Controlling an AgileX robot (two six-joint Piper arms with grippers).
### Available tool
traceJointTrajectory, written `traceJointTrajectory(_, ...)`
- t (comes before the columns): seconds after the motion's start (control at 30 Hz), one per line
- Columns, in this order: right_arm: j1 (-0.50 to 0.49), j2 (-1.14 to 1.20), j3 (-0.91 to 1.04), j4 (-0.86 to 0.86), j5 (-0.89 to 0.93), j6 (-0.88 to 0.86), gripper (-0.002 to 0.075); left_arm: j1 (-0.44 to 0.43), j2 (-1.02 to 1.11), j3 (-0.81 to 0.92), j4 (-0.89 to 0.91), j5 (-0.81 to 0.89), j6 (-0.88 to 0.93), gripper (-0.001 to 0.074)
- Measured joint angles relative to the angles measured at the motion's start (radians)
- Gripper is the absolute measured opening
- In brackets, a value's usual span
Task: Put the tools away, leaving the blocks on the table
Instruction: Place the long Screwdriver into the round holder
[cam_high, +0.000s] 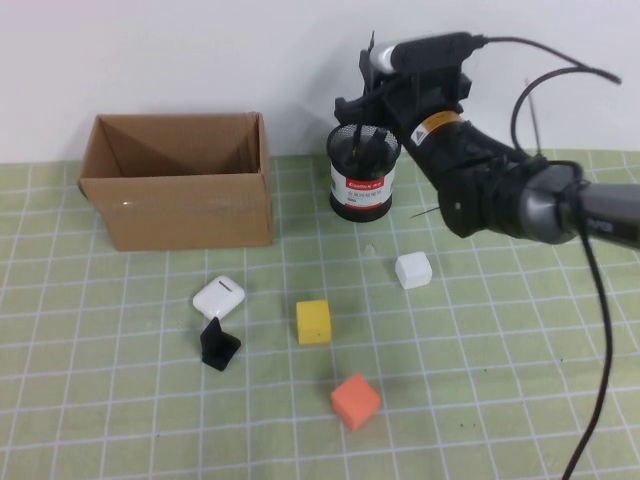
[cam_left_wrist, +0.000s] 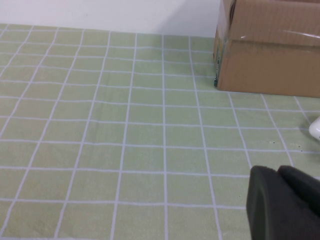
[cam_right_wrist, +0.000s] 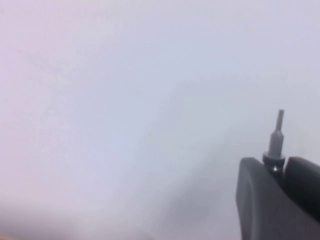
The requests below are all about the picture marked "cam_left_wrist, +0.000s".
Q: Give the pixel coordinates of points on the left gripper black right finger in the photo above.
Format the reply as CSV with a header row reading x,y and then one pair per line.
x,y
303,187

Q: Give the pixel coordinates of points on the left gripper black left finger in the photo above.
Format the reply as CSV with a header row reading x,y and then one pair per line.
x,y
275,212

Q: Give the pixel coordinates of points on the white earbuds case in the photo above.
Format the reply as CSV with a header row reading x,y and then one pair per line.
x,y
315,130

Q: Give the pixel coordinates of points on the brown cardboard box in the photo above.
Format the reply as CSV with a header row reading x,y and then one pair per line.
x,y
270,62

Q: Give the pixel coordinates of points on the green checked tablecloth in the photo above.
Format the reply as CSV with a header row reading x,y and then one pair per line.
x,y
125,137

